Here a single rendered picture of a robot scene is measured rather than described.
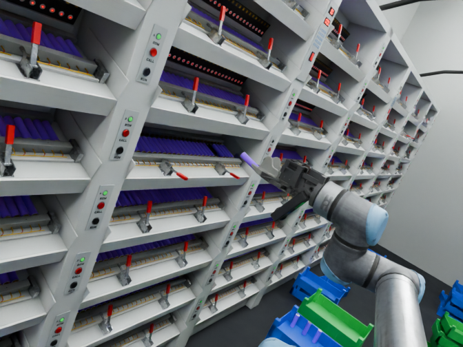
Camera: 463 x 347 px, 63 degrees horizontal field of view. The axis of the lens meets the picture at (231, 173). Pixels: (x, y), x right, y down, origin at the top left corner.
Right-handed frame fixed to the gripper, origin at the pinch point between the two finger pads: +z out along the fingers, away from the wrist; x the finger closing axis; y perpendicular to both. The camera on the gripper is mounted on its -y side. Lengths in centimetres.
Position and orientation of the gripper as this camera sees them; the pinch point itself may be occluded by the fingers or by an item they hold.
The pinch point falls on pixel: (256, 169)
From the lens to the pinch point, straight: 108.1
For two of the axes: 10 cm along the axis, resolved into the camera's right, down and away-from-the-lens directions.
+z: -7.5, -4.5, 4.9
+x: -5.4, 0.0, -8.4
